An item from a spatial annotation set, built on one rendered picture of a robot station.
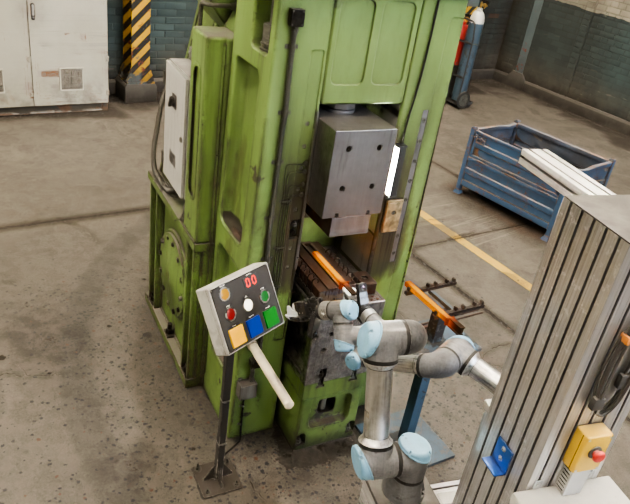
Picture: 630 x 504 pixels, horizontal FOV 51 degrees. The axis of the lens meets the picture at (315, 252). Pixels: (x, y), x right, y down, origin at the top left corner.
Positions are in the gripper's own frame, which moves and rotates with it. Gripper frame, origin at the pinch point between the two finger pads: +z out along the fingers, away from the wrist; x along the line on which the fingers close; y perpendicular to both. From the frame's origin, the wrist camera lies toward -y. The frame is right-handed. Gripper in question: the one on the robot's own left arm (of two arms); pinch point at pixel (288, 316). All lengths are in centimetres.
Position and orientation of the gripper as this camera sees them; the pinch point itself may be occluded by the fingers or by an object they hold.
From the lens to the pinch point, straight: 274.7
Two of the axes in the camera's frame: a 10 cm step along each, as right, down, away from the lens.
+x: -6.2, 3.1, -7.2
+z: -7.4, 0.8, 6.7
